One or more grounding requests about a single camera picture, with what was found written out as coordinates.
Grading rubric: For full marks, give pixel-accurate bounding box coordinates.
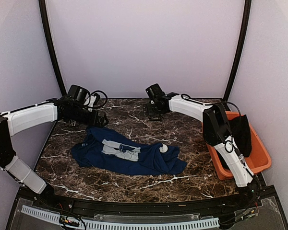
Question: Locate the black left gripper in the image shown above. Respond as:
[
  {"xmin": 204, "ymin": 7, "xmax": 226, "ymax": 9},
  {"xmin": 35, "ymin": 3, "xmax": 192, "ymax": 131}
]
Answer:
[{"xmin": 67, "ymin": 104, "xmax": 108, "ymax": 127}]

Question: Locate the blue printed t-shirt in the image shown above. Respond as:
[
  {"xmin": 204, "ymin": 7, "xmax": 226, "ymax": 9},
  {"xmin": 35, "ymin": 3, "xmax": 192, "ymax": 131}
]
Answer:
[{"xmin": 71, "ymin": 127, "xmax": 187, "ymax": 176}]

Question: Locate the round gold white brooch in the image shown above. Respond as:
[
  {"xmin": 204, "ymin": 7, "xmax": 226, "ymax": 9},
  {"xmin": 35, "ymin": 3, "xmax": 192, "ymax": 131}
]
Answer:
[{"xmin": 159, "ymin": 144, "xmax": 168, "ymax": 153}]

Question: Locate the black brooch box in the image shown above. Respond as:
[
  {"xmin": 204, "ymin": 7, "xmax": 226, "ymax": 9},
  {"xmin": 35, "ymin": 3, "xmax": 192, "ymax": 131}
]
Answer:
[{"xmin": 149, "ymin": 115, "xmax": 163, "ymax": 122}]

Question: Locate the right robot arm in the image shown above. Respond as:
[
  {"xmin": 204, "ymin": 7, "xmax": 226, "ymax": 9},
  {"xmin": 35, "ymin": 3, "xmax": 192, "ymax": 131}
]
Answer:
[{"xmin": 143, "ymin": 83, "xmax": 260, "ymax": 208}]

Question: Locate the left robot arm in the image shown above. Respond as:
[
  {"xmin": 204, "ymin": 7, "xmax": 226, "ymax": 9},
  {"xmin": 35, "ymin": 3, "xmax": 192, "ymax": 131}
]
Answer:
[{"xmin": 0, "ymin": 85, "xmax": 108, "ymax": 209}]

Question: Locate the black garment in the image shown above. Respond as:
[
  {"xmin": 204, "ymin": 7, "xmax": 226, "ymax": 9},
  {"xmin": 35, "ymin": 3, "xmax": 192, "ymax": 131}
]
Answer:
[{"xmin": 228, "ymin": 115, "xmax": 252, "ymax": 157}]

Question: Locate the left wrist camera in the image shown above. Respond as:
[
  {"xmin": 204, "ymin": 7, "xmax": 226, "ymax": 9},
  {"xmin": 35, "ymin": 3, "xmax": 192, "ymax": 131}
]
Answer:
[{"xmin": 84, "ymin": 90, "xmax": 108, "ymax": 112}]

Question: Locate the black front rail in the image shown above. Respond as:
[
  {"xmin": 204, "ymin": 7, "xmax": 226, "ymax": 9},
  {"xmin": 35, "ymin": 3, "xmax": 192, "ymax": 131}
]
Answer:
[{"xmin": 19, "ymin": 186, "xmax": 264, "ymax": 219}]

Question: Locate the left black frame post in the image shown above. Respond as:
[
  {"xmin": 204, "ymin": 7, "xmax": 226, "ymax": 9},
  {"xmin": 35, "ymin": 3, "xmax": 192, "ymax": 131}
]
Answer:
[{"xmin": 38, "ymin": 0, "xmax": 67, "ymax": 96}]

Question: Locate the black frame post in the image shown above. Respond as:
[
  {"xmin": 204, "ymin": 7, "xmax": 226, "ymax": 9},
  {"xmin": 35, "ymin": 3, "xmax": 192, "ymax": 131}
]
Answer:
[
  {"xmin": 223, "ymin": 0, "xmax": 252, "ymax": 101},
  {"xmin": 38, "ymin": 0, "xmax": 67, "ymax": 96}
]

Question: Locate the white slotted cable duct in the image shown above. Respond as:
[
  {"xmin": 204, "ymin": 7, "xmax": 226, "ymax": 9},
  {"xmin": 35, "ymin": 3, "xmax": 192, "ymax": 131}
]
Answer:
[{"xmin": 21, "ymin": 205, "xmax": 220, "ymax": 230}]

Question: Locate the right black frame post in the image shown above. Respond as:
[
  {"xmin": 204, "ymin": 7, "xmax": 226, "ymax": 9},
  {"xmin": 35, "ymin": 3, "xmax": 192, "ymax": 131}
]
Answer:
[{"xmin": 223, "ymin": 0, "xmax": 252, "ymax": 101}]

